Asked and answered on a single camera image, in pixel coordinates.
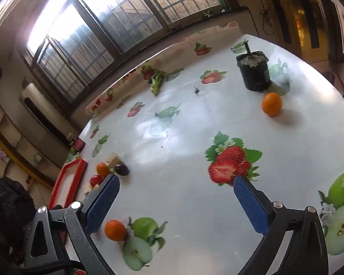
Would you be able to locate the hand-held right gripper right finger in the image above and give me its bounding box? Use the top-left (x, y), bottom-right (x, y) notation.
top-left (233, 175), bottom-right (330, 275)

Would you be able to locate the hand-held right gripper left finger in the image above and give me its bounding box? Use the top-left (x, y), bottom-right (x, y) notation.
top-left (23, 173), bottom-right (121, 275)

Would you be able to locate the small orange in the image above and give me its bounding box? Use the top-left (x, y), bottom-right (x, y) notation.
top-left (104, 220), bottom-right (127, 242)

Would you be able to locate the red tray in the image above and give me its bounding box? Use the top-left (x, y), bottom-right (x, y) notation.
top-left (48, 158), bottom-right (88, 244)

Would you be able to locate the sugarcane piece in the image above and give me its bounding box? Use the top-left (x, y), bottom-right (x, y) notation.
top-left (107, 153), bottom-right (123, 170)

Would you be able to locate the black bag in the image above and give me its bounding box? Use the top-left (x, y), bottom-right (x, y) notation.
top-left (0, 175), bottom-right (36, 264)

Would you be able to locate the fruit print tablecloth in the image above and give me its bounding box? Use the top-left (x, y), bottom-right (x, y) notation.
top-left (64, 20), bottom-right (344, 275)

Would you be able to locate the large orange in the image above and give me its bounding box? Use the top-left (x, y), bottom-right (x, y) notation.
top-left (261, 92), bottom-right (283, 117)

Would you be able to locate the white air conditioner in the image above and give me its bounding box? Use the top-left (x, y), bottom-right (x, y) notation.
top-left (19, 82), bottom-right (79, 146)

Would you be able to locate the green leafy vegetable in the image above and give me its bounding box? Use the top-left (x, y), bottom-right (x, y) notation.
top-left (149, 70), bottom-right (168, 96)

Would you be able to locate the window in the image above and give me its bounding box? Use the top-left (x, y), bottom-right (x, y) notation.
top-left (17, 0), bottom-right (227, 104)

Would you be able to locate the gold trimmed door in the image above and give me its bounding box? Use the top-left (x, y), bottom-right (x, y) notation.
top-left (275, 0), bottom-right (344, 63)

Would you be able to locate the hanging black cable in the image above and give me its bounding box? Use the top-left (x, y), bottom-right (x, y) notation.
top-left (259, 3), bottom-right (276, 35)

